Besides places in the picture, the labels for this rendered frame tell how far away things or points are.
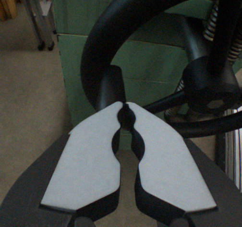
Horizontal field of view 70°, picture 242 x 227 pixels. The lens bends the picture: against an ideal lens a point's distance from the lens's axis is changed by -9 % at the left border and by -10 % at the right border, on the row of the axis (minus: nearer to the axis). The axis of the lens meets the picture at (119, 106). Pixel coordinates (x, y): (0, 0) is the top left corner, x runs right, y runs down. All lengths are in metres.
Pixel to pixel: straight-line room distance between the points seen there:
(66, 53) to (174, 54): 0.23
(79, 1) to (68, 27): 0.06
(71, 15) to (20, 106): 0.88
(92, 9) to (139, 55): 0.14
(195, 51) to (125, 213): 0.84
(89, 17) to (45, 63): 1.00
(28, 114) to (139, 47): 0.85
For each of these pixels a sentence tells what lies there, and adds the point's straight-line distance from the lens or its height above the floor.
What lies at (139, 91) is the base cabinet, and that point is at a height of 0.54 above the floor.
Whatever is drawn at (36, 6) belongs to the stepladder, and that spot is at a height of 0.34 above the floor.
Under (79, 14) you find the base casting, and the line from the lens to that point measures 0.36.
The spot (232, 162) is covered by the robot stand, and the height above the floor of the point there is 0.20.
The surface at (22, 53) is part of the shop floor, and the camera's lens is 1.44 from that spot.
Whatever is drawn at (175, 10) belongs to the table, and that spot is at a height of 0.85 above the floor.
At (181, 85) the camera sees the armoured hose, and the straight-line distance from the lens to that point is 0.32.
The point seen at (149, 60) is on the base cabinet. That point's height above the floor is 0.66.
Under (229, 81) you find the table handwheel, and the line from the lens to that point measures 0.21.
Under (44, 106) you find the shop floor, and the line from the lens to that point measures 1.14.
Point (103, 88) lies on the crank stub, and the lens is 0.15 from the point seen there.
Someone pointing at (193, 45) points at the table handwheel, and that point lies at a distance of 0.25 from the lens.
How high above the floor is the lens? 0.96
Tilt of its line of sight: 59 degrees down
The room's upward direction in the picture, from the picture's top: 15 degrees clockwise
